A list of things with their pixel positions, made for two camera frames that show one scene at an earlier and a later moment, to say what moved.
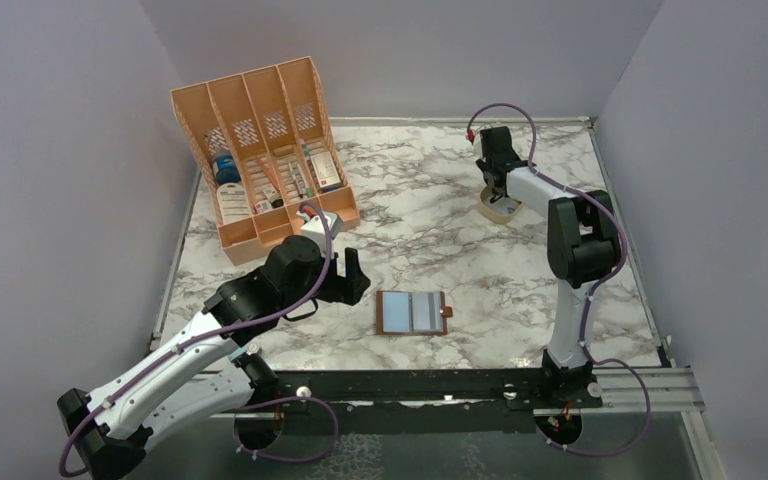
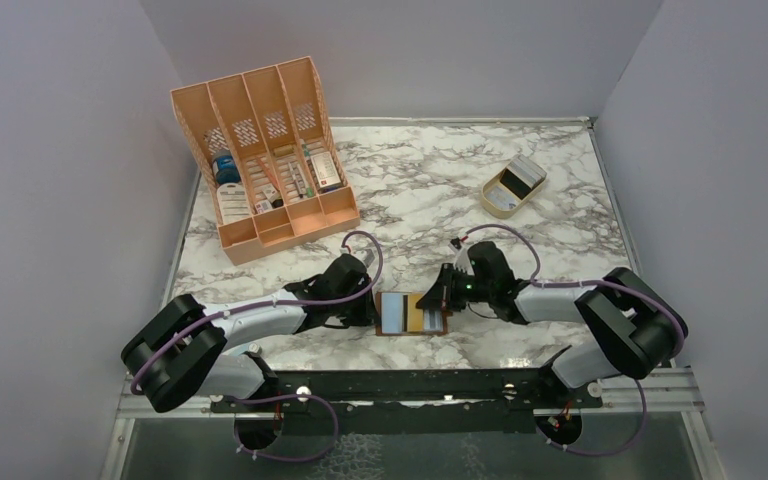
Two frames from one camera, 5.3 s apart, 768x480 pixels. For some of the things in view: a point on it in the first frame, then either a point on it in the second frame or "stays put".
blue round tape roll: (226, 170) stays put
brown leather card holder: (405, 312) stays put
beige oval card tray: (500, 210) stays put
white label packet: (233, 202) stays put
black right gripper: (482, 163) -> (440, 296)
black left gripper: (347, 289) -> (368, 315)
